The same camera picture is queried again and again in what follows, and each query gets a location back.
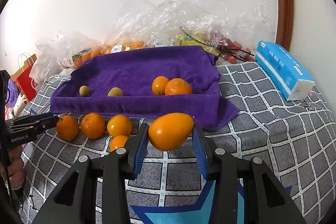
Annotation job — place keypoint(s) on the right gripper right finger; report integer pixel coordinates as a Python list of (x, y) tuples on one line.
[(245, 190)]

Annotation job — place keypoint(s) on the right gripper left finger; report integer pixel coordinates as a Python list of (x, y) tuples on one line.
[(73, 200)]

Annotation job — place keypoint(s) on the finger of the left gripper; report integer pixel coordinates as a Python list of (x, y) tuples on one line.
[(42, 124), (34, 117)]

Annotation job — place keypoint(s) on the green-yellow small fruit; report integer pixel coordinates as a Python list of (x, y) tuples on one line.
[(115, 92), (84, 91)]

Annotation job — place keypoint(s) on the small round orange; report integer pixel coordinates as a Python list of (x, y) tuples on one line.
[(118, 142)]

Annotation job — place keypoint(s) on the oval orange kumquat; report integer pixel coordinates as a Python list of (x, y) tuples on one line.
[(169, 131)]

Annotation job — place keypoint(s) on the left hand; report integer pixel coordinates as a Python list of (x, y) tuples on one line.
[(16, 175)]

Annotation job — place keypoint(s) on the large stemmed orange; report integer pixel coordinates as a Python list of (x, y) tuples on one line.
[(67, 128)]

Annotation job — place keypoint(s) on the red paper shopping bag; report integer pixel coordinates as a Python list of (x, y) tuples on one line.
[(28, 85)]

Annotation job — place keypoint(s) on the purple plush toy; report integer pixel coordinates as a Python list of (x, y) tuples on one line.
[(12, 93)]

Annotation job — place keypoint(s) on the round orange mandarin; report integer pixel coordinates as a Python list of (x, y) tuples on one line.
[(93, 126)]

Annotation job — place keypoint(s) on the brown paper bag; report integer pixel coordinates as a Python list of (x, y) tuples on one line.
[(24, 61)]

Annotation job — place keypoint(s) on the white plastic bag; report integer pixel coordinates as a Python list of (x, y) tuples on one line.
[(62, 51)]

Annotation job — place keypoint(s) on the yellow-orange kumquat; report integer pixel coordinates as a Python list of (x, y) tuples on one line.
[(119, 125)]

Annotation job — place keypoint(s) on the purple towel covered tray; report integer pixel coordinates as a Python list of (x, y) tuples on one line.
[(133, 72)]

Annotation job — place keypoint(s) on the grey checkered tablecloth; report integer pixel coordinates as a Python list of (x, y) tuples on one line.
[(295, 139)]

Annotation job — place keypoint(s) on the bag of oranges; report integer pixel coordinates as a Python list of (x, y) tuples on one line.
[(105, 50)]

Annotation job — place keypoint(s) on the blue tissue pack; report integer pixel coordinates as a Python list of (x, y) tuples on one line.
[(290, 77)]

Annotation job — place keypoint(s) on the yellow snack package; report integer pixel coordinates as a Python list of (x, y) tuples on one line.
[(185, 39)]

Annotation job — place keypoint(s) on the red cherry tomatoes pile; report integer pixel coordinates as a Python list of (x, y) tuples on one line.
[(230, 50)]

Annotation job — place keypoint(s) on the clear crumpled plastic bags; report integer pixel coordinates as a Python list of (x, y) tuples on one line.
[(158, 22)]

